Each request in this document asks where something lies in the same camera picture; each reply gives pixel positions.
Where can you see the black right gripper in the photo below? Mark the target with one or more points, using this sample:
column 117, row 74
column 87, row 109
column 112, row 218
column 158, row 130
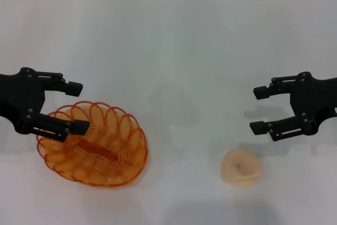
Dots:
column 313, row 98

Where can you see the beige round bread bun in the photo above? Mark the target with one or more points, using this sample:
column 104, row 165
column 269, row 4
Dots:
column 241, row 167

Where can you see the orange woven plastic basket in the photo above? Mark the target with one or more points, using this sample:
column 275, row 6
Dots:
column 123, row 140

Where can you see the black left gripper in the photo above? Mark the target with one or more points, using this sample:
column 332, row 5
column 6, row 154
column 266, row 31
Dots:
column 22, row 98

